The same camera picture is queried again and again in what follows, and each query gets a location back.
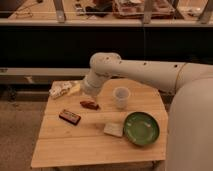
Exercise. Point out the cluttered tray on shelf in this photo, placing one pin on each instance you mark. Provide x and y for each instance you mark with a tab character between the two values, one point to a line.
135	8

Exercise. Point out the light wooden table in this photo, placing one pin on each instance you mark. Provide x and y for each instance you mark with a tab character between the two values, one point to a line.
61	143

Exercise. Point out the small brown wooden object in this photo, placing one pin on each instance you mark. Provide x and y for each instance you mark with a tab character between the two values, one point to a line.
90	105

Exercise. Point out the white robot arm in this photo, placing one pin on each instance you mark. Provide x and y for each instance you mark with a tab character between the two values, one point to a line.
190	125

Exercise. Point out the dark brown rectangular box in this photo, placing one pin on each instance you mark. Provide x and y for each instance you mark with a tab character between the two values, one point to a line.
70	117

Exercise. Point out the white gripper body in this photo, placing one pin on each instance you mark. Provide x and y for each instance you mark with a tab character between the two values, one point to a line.
91	86

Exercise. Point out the beige sponge block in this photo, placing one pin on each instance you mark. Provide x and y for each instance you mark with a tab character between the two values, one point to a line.
114	129

